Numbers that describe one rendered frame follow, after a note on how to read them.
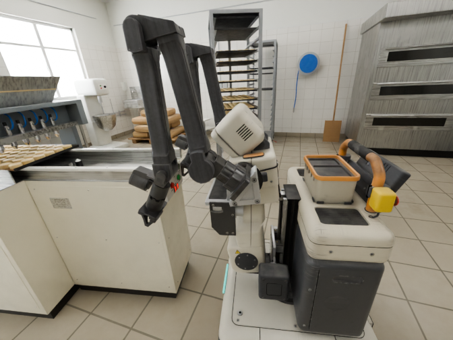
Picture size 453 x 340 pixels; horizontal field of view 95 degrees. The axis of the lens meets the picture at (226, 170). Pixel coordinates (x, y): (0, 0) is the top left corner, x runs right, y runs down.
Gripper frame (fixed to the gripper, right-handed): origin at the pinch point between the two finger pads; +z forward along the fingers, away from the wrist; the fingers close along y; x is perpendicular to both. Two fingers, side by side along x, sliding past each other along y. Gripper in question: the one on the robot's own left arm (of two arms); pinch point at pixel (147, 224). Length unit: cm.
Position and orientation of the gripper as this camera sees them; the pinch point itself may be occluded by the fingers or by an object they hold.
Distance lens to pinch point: 85.5
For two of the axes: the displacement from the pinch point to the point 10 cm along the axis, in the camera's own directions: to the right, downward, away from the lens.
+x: 9.0, 4.3, 0.6
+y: -1.3, 3.9, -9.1
